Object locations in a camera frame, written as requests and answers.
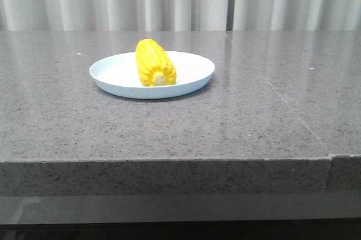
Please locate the light blue round plate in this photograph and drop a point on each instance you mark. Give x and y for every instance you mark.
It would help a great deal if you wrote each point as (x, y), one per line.
(118, 75)

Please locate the white pleated curtain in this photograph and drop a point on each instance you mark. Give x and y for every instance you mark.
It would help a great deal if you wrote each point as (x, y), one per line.
(180, 15)

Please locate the yellow corn cob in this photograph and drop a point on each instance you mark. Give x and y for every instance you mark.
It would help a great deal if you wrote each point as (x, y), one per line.
(154, 66)

